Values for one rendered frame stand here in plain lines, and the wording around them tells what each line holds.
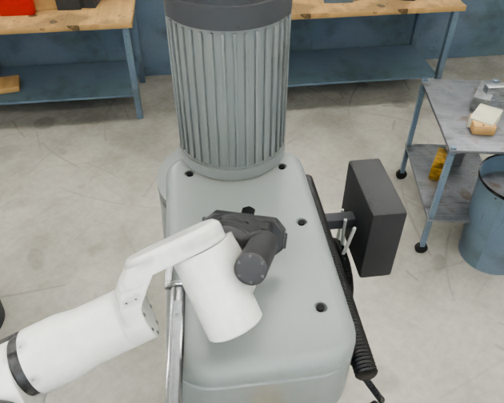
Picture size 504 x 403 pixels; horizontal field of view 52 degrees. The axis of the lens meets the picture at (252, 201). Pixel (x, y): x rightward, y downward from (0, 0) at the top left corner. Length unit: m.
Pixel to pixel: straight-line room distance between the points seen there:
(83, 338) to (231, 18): 0.46
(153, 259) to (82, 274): 2.88
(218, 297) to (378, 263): 0.75
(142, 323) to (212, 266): 0.09
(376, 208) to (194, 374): 0.61
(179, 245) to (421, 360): 2.57
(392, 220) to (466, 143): 1.96
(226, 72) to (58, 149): 3.75
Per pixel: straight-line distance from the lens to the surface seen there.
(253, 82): 0.82
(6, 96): 4.93
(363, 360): 0.79
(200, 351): 0.69
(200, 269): 0.53
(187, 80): 0.84
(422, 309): 3.23
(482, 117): 3.21
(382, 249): 1.21
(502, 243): 3.34
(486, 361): 3.14
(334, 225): 1.23
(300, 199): 0.88
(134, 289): 0.53
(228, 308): 0.54
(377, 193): 1.18
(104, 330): 0.55
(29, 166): 4.39
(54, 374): 0.57
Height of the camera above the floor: 2.47
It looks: 42 degrees down
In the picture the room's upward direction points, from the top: straight up
